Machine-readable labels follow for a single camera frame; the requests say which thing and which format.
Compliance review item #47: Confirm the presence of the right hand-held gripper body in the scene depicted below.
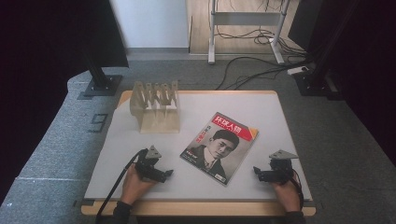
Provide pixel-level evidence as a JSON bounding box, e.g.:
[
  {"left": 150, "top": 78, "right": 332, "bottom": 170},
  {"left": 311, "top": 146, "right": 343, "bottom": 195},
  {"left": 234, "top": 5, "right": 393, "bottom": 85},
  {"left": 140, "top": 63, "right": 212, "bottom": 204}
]
[{"left": 257, "top": 149, "right": 299, "bottom": 185}]

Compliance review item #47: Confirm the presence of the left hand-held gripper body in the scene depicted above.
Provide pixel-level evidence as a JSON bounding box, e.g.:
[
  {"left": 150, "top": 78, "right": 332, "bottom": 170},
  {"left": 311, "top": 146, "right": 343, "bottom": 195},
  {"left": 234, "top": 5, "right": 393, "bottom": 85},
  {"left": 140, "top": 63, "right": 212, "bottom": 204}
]
[{"left": 134, "top": 145, "right": 169, "bottom": 184}]

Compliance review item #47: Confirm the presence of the magazine with portrait cover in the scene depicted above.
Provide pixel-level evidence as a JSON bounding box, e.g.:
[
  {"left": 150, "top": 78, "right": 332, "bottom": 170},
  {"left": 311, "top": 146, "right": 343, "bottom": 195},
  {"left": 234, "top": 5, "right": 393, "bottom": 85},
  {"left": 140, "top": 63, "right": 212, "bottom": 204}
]
[{"left": 179, "top": 111, "right": 260, "bottom": 187}]

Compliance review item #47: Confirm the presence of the wooden magazine rack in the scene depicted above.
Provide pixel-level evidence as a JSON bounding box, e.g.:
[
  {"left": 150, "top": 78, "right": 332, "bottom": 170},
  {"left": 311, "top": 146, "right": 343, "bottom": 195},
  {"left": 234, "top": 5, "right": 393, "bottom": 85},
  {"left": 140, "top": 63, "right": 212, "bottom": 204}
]
[{"left": 129, "top": 79, "right": 181, "bottom": 134}]

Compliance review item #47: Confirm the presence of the person's left hand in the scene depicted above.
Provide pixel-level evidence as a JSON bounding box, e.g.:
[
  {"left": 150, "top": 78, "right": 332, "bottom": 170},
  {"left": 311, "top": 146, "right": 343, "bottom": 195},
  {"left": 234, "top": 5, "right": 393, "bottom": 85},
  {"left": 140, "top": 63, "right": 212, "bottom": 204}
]
[{"left": 120, "top": 163, "right": 158, "bottom": 206}]

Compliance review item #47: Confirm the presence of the person's right hand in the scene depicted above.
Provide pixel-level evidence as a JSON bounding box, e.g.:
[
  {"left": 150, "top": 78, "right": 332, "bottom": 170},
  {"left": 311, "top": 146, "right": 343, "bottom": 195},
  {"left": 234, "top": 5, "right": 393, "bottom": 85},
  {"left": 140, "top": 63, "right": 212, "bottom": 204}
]
[{"left": 270, "top": 176, "right": 303, "bottom": 214}]

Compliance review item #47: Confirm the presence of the black metal stand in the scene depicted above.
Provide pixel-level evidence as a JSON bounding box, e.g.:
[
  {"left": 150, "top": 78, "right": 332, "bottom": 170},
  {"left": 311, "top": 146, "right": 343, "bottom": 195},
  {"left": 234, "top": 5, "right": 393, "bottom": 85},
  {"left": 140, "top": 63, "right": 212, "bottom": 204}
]
[
  {"left": 293, "top": 0, "right": 362, "bottom": 101},
  {"left": 83, "top": 46, "right": 124, "bottom": 97}
]

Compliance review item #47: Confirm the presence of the white power strip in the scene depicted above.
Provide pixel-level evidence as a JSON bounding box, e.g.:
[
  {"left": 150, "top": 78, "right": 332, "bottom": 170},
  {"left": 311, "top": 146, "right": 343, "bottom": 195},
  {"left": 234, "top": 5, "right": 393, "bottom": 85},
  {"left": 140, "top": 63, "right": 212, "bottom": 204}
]
[{"left": 287, "top": 65, "right": 310, "bottom": 76}]

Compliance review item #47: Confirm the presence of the black curtain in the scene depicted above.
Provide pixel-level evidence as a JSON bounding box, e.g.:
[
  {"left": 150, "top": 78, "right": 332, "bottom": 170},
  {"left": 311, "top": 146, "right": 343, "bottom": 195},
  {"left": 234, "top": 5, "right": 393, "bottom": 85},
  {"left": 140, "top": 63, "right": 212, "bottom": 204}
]
[
  {"left": 288, "top": 0, "right": 396, "bottom": 166},
  {"left": 0, "top": 0, "right": 130, "bottom": 200}
]

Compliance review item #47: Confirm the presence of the cable of right gripper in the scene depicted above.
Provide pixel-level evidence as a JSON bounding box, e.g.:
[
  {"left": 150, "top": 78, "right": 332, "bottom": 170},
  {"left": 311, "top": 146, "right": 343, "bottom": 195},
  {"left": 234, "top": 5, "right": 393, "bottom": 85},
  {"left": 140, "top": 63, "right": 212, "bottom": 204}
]
[{"left": 290, "top": 169, "right": 305, "bottom": 209}]

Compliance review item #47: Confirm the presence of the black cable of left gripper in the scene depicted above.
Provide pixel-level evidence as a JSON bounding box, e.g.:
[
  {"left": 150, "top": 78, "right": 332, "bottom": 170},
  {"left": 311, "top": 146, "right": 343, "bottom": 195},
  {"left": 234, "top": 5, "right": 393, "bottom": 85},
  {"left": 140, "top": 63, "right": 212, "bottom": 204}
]
[{"left": 94, "top": 148, "right": 148, "bottom": 224}]

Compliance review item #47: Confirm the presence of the bundle of black floor cables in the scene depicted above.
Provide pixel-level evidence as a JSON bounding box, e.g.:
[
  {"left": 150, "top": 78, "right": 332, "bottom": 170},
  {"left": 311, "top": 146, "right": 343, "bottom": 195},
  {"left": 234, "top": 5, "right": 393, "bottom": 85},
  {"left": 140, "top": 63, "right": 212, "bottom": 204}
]
[{"left": 214, "top": 0, "right": 316, "bottom": 91}]

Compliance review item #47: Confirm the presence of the white desk frame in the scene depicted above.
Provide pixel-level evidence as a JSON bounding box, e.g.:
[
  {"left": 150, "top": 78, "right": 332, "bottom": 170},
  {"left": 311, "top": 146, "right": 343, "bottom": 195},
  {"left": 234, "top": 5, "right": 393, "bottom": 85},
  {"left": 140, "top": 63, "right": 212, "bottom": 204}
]
[{"left": 207, "top": 0, "right": 291, "bottom": 65}]

